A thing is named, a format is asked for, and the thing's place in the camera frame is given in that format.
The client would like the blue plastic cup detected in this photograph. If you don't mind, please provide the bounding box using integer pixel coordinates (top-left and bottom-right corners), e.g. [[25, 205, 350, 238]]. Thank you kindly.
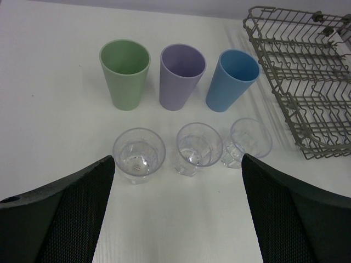
[[206, 49, 261, 112]]

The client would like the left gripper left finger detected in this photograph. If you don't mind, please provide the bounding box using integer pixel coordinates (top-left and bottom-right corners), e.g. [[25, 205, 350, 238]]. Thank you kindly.
[[1, 155, 115, 262]]

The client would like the purple plastic cup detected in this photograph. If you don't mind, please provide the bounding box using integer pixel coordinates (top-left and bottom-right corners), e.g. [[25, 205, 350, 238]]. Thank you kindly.
[[159, 43, 206, 111]]

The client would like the grey wire dish rack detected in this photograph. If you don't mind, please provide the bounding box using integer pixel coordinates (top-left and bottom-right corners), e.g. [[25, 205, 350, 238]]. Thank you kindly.
[[243, 6, 350, 159]]

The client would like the green plastic cup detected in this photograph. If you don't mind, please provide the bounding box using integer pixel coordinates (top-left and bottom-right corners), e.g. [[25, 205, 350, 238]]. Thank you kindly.
[[99, 39, 151, 111]]

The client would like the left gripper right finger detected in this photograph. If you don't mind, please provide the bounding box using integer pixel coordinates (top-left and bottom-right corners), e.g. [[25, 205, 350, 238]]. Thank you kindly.
[[241, 154, 350, 262]]

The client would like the clear glass cup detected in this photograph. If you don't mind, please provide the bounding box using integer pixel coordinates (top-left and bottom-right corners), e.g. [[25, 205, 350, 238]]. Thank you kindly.
[[220, 118, 273, 169], [173, 122, 224, 177], [112, 127, 166, 185]]

